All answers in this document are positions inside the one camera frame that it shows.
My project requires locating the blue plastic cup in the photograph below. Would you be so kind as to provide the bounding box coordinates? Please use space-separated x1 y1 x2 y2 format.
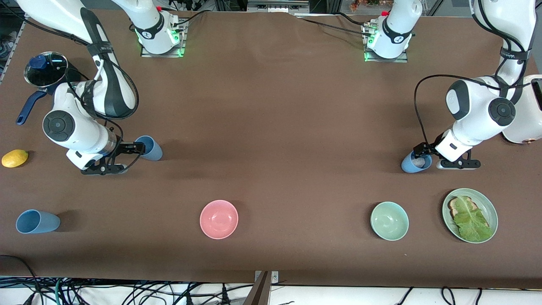
135 136 163 161
16 209 61 234
401 150 433 174

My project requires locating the toasted bread slice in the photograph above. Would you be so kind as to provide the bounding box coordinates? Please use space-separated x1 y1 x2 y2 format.
448 196 492 231

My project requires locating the pale green plate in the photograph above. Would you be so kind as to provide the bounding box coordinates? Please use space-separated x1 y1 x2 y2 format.
442 188 498 244

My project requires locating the yellow lemon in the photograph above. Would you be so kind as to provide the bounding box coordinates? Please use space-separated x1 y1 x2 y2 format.
1 149 29 168

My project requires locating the green lettuce leaf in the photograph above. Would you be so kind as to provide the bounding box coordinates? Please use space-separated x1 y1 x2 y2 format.
453 196 494 242

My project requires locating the dark blue saucepan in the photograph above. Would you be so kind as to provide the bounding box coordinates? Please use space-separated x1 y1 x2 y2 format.
16 51 83 126

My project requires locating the pale green bowl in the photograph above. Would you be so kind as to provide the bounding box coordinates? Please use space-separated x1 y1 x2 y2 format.
370 201 409 241

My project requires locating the white toaster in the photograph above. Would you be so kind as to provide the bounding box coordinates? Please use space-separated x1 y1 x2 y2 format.
502 74 542 144

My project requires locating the glass lid with blue knob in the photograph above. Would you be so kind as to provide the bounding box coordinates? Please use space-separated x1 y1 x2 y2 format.
24 51 69 88

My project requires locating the pink bowl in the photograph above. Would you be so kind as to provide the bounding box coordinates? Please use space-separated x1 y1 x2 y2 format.
199 200 239 240

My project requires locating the grey background box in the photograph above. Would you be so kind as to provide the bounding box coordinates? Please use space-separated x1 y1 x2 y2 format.
248 0 310 15

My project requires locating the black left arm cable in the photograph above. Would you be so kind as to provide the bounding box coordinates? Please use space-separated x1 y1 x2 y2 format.
414 0 532 147

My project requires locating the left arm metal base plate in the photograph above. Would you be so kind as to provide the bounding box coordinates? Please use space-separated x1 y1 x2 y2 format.
363 23 408 64

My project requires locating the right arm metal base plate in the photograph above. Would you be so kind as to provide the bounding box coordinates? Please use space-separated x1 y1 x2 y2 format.
140 19 187 58

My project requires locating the black base power cable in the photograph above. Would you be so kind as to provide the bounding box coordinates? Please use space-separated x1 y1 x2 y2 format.
295 14 370 35
171 11 208 28

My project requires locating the dark metal post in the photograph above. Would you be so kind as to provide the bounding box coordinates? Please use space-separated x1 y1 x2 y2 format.
243 271 272 305

